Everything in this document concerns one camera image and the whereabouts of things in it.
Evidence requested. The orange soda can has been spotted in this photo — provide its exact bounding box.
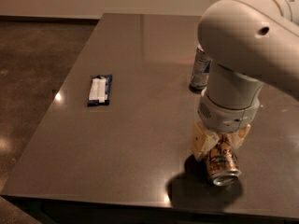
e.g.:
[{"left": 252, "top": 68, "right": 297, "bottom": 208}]
[{"left": 205, "top": 134, "right": 241, "bottom": 187}]

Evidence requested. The silver blue energy drink can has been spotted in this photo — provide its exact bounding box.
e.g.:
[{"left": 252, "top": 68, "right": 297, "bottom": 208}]
[{"left": 190, "top": 45, "right": 211, "bottom": 91}]

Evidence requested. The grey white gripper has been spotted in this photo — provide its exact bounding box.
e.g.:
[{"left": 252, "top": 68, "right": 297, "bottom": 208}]
[{"left": 191, "top": 90, "right": 260, "bottom": 161}]

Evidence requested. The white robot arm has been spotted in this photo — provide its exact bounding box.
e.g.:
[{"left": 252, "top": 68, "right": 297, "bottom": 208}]
[{"left": 192, "top": 0, "right": 299, "bottom": 161}]

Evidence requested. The blue white snack packet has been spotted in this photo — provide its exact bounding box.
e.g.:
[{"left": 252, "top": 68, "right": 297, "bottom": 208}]
[{"left": 88, "top": 75, "right": 112, "bottom": 106}]

